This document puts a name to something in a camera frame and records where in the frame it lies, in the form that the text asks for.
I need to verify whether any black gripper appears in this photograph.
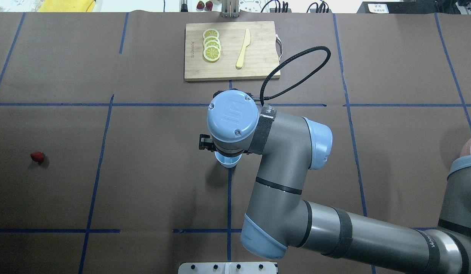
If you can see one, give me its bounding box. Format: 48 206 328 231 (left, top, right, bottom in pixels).
199 134 217 151

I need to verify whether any red strawberry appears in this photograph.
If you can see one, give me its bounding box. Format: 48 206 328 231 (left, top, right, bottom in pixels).
30 151 45 164

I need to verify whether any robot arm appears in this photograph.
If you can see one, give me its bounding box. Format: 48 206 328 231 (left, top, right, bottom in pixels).
199 89 471 274

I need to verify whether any light blue cup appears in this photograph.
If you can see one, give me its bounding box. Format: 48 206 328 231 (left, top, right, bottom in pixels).
215 151 242 169

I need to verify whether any yellow plastic knife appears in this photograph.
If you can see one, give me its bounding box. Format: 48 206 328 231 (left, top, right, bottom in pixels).
235 28 251 69

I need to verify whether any lemon slice bottom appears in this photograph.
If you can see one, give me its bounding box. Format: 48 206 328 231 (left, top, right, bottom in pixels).
203 47 221 62

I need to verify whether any lemon slice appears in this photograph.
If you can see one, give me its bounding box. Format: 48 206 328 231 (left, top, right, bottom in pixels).
202 29 220 40
203 47 221 62
204 40 221 50
204 36 220 47

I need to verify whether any bamboo cutting board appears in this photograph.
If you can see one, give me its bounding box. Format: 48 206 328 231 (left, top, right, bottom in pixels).
185 21 280 82

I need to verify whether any lemon slice top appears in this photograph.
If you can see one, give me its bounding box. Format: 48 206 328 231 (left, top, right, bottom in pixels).
202 29 220 40

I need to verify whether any yellow cloth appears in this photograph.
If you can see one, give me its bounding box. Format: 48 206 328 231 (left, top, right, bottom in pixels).
38 0 96 13

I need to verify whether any black camera cable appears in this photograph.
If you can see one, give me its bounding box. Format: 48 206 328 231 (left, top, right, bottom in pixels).
260 46 331 107

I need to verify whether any white camera mast base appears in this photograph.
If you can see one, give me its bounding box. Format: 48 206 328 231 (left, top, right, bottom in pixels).
178 261 279 274

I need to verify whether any aluminium frame post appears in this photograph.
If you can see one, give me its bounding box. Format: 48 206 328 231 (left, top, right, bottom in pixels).
221 0 240 18

